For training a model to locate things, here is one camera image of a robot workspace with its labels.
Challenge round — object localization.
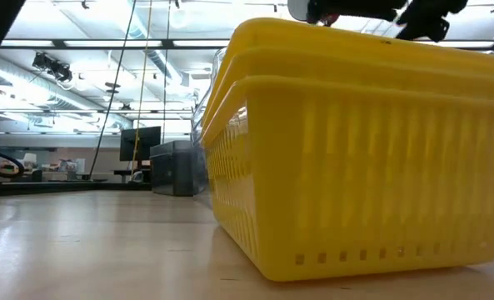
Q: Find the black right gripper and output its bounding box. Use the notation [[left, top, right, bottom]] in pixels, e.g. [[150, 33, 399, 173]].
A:
[[307, 0, 468, 43]]

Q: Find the yellow plastic basket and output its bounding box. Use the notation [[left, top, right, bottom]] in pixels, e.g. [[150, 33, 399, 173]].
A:
[[199, 75, 494, 283], [227, 17, 494, 67], [211, 46, 494, 103]]

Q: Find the clear plastic bin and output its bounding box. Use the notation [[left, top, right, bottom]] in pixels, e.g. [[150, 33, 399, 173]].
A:
[[190, 46, 231, 148]]

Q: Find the grey plastic basket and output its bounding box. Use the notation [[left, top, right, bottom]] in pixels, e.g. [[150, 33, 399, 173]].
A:
[[149, 140, 208, 198]]

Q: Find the black monitor on stand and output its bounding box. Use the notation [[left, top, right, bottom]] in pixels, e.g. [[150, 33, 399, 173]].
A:
[[112, 126, 162, 184]]

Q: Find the thin black hanging cable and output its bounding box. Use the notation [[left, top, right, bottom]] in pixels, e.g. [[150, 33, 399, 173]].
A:
[[162, 0, 172, 145]]

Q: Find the yellow hanging rope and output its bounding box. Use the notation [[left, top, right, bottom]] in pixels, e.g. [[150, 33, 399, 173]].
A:
[[129, 0, 154, 171]]

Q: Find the long black cable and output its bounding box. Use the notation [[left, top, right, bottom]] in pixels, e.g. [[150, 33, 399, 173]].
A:
[[88, 0, 138, 181]]

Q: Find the black ceiling camera rig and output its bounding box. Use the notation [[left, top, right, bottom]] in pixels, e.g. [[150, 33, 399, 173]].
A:
[[32, 51, 73, 83]]

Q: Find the black looped cable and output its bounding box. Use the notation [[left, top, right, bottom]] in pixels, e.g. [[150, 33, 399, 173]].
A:
[[0, 143, 26, 180]]

